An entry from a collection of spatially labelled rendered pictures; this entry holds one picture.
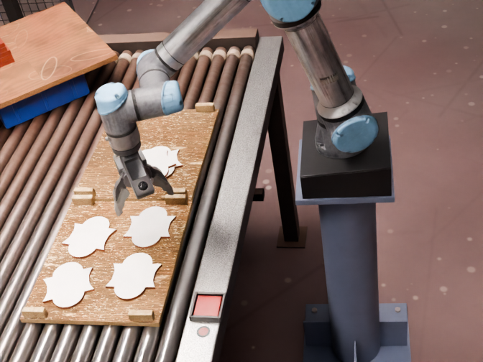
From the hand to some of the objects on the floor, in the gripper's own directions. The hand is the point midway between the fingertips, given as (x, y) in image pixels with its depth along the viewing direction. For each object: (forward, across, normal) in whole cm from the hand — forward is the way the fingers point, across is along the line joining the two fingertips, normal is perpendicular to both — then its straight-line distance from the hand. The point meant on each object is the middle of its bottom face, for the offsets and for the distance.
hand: (146, 207), depth 190 cm
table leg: (+102, -62, -63) cm, 135 cm away
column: (+102, -58, -2) cm, 117 cm away
